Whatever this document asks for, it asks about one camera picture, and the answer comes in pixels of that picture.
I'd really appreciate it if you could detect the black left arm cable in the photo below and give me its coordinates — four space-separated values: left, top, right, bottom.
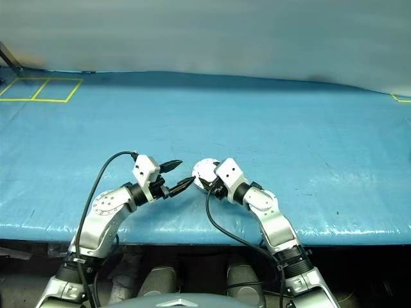
76 150 139 308

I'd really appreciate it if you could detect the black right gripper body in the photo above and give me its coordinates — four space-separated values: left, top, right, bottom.
208 178 228 201

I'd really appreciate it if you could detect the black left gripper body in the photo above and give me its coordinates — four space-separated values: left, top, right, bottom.
149 173 170 201

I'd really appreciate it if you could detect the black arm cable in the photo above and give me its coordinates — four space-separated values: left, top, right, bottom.
76 150 139 308
205 188 288 308

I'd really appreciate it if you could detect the yellow tape double square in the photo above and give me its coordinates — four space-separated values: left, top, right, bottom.
0 76 83 103

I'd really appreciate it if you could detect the grey rounded robot leg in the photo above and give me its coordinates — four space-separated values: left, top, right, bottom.
137 264 177 298
226 262 266 308

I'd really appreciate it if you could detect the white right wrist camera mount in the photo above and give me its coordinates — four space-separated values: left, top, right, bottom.
214 157 250 205

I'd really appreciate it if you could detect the slanted metal bar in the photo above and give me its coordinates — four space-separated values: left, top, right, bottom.
0 40 24 72

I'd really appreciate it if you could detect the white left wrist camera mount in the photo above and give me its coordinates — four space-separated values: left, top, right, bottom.
132 155 161 203

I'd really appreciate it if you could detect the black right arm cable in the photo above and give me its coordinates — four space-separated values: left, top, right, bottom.
205 188 288 308

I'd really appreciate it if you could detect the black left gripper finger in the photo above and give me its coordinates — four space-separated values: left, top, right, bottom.
168 177 195 197
159 159 184 175

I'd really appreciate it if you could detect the blue table cover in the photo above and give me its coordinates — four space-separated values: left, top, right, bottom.
0 65 411 246

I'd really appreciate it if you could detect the dark wrapped pipe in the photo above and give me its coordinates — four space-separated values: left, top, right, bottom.
109 246 142 305

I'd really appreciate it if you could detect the grey robot torso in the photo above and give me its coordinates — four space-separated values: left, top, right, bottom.
125 297 232 308

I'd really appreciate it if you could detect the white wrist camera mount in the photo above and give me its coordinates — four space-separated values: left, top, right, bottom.
214 157 250 205
132 155 161 203

